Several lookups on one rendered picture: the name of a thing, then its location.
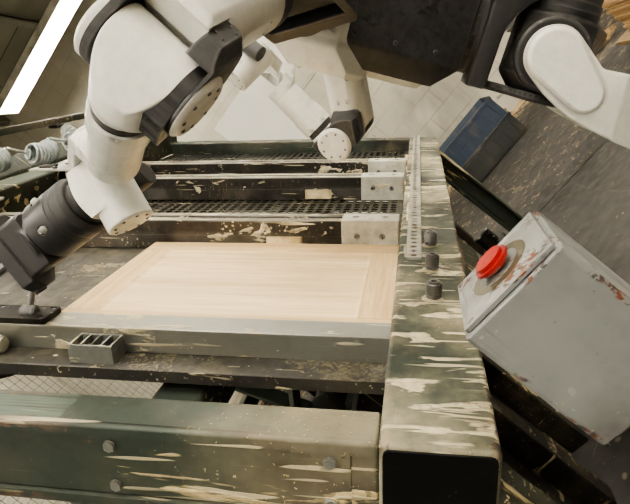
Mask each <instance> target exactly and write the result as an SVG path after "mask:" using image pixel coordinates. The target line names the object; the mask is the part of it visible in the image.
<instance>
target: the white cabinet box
mask: <svg viewBox="0 0 630 504"><path fill-rule="evenodd" d="M277 86H278V78H276V77H275V76H274V75H273V74H271V73H270V72H263V73H262V74H261V75H260V76H259V77H258V78H257V79H256V80H255V81H254V82H253V83H252V84H251V85H250V86H249V87H248V88H247V89H246V90H245V91H240V92H239V93H238V95H237V96H236V98H235V99H234V101H233V102H232V104H231V105H230V107H229V108H228V109H227V111H226V112H225V114H224V115H223V117H222V118H221V120H220V121H219V123H218V124H217V126H216V127H215V128H214V129H215V130H216V131H217V132H219V133H220V134H221V135H222V136H224V137H225V138H226V139H228V140H229V141H232V140H286V139H310V138H309V137H308V138H307V137H306V136H305V135H304V134H303V133H302V132H301V131H300V130H299V129H298V128H297V127H296V126H295V124H294V123H293V121H292V120H291V119H290V118H289V117H288V116H287V115H286V114H285V113H284V112H283V111H282V110H281V109H280V108H279V107H278V106H277V105H276V104H275V103H274V102H273V101H272V100H271V99H270V98H269V95H270V94H271V92H272V91H273V90H274V89H275V88H276V87H277Z"/></svg>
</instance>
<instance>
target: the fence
mask: <svg viewBox="0 0 630 504"><path fill-rule="evenodd" d="M390 329H391V323H364V322H335V321H306V320H277V319H248V318H220V317H191V316H162V315H133V314H104V313H75V312H61V313H59V314H58V315H57V316H55V317H54V318H53V319H51V320H50V321H49V322H47V323H46V324H44V325H39V324H13V323H0V335H5V336H6V337H7V338H8V339H9V346H18V347H40V348H62V349H68V347H67V344H69V343H71V342H72V341H73V340H74V339H75V338H77V337H78V336H79V335H80V333H94V334H118V335H123V337H124V342H125V348H126V352H148V353H170V354H191V355H213V356H235V357H256V358H278V359H300V360H321V361H343V362H365V363H386V364H387V359H388V349H389V339H390Z"/></svg>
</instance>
